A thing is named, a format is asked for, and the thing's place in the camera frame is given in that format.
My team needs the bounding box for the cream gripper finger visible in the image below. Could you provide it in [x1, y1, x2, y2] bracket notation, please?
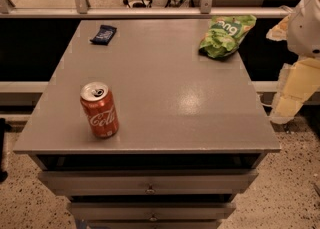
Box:
[266, 16, 290, 41]
[269, 58, 320, 124]

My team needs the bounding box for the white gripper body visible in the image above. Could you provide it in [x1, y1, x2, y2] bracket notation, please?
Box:
[287, 0, 320, 58]

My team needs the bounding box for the green rice chip bag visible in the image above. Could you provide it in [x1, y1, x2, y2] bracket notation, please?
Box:
[199, 15, 256, 59]

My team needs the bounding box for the red coke can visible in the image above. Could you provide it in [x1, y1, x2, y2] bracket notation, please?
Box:
[80, 82, 119, 138]

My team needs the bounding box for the grey drawer cabinet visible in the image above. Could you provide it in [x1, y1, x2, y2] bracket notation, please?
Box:
[15, 19, 280, 229]

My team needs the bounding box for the dark blue snack bar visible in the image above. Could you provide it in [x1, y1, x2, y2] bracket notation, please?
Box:
[90, 25, 117, 45]

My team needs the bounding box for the top grey drawer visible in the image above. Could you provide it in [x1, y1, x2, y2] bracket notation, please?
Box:
[39, 170, 258, 196]

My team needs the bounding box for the grey drawer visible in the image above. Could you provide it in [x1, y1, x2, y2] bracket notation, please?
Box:
[39, 170, 258, 196]
[68, 202, 235, 222]

